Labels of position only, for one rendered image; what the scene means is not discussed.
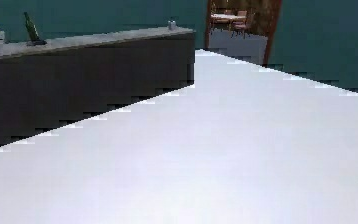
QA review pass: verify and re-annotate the brown wooden door frame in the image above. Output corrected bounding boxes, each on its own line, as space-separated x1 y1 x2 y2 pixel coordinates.
204 0 283 66

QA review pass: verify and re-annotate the dark green bottle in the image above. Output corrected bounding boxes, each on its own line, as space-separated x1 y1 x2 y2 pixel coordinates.
23 11 48 47

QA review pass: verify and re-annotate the dark kitchen counter cabinet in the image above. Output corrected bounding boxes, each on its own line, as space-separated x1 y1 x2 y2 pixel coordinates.
0 26 197 151

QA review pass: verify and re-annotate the white dining table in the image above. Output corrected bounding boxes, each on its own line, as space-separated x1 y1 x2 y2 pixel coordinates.
210 13 247 24

